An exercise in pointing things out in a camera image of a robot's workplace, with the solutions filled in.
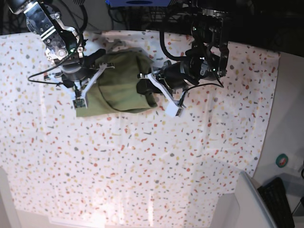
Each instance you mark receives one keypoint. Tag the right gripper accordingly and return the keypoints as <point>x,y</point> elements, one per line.
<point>81,73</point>

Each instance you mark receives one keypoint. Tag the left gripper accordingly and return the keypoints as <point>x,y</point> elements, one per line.
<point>167,79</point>

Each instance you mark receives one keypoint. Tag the green t-shirt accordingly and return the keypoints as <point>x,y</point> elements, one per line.
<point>115,90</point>

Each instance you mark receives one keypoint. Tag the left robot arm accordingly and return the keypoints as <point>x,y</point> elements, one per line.
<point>207,58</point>

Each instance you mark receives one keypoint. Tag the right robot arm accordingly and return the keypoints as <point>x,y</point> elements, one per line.
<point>62,42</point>

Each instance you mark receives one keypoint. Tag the terrazzo pattern tablecloth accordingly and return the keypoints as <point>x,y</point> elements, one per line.
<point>141,170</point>

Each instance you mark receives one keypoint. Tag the blue box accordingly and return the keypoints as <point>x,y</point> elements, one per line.
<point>137,3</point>

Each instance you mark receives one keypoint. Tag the green tape roll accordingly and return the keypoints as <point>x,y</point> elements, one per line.
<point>282,160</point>

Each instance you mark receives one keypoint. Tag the black keyboard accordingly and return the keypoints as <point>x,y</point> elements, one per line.
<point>274,197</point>

